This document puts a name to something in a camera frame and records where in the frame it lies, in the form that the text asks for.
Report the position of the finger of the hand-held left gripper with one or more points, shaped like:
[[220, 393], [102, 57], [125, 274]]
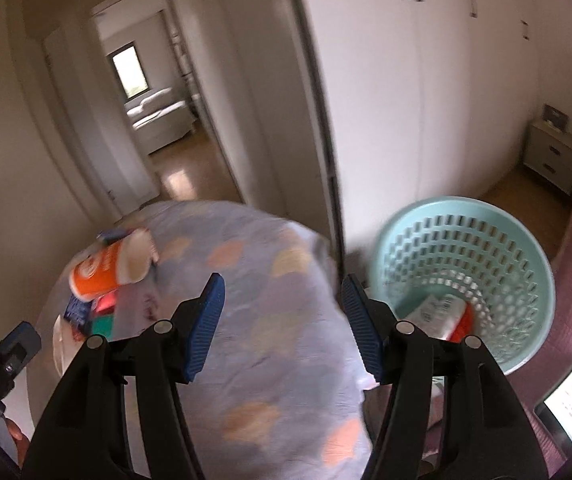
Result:
[[20, 342]]

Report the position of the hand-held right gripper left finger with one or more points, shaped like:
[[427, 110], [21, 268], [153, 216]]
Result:
[[204, 330]]

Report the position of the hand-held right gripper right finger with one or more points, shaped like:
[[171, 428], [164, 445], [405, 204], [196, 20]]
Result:
[[361, 330]]

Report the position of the blue red playing card box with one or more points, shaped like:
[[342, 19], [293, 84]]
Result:
[[75, 315]]

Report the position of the red snack packet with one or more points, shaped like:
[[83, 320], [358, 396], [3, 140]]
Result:
[[104, 304]]

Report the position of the mint green plastic basket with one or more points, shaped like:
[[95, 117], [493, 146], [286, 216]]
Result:
[[526, 270]]

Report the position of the person's left hand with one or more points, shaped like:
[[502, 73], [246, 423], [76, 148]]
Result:
[[17, 435]]

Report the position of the white plate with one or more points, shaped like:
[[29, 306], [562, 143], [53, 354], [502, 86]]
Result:
[[63, 347]]

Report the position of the grey patterned tablecloth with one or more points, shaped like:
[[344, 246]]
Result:
[[266, 310]]

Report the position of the white tissue packet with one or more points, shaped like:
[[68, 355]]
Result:
[[433, 317]]

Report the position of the green packet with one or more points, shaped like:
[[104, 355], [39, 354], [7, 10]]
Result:
[[103, 325]]

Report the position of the orange paper cup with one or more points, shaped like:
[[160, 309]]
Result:
[[96, 272]]

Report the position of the red wrapper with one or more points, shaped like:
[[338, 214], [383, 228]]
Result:
[[466, 327]]

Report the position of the dark blue flat packet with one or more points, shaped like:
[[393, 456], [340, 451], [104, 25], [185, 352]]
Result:
[[113, 235]]

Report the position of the white door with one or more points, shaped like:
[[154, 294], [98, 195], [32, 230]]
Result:
[[100, 135]]

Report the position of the white wardrobe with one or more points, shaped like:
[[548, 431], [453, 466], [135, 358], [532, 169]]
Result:
[[391, 110]]

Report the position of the beige nightstand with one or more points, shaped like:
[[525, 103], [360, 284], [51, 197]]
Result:
[[551, 152]]

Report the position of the window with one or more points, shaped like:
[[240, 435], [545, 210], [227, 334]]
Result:
[[129, 70]]

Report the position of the dark picture frame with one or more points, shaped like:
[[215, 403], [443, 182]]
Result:
[[555, 117]]

